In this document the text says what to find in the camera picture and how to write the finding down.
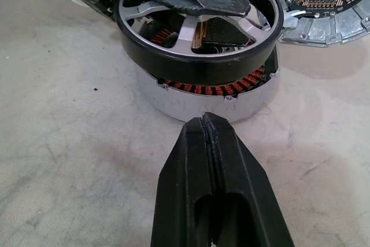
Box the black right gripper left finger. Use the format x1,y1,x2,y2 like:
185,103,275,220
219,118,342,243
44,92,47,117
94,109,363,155
150,116,216,247

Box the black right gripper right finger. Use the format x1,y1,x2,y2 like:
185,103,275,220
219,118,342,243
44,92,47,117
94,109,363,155
202,112,296,247

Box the black spoked motor rotor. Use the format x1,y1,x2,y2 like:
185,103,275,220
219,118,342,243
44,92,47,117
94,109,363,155
114,0,286,86

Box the silver motor stator copper windings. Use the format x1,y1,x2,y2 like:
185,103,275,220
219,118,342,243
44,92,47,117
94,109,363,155
135,47,280,123

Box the silver motor cover circuit board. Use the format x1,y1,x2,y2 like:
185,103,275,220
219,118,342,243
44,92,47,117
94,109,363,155
261,0,370,48

